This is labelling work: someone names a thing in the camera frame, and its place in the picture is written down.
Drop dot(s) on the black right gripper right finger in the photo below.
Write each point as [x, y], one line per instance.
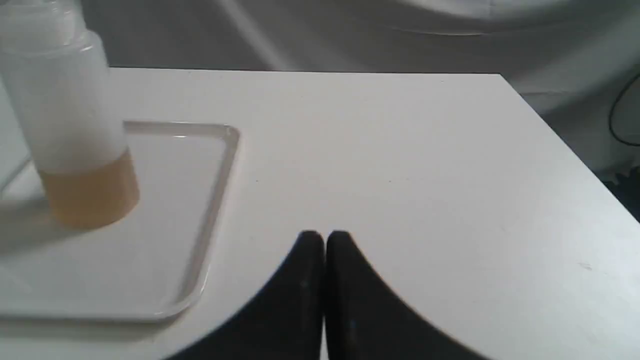
[366, 320]

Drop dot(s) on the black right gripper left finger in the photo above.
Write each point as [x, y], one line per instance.
[283, 321]

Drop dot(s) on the translucent squeeze bottle amber liquid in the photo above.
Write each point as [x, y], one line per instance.
[56, 76]

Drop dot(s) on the white plastic tray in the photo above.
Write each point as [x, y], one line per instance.
[147, 267]

